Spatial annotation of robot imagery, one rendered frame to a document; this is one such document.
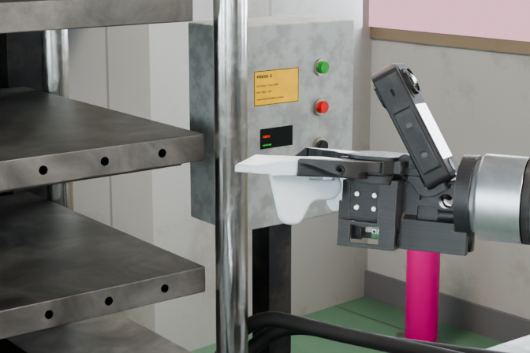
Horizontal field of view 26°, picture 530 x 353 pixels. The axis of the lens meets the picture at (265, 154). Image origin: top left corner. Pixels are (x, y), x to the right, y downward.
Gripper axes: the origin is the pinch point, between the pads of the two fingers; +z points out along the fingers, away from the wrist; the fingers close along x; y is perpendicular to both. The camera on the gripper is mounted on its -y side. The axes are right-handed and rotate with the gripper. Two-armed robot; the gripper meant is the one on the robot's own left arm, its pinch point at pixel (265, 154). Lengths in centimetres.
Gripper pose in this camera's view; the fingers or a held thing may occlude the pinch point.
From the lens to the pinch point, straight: 107.0
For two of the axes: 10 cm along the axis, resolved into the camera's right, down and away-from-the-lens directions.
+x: 3.8, -0.5, 9.3
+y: -0.5, 10.0, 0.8
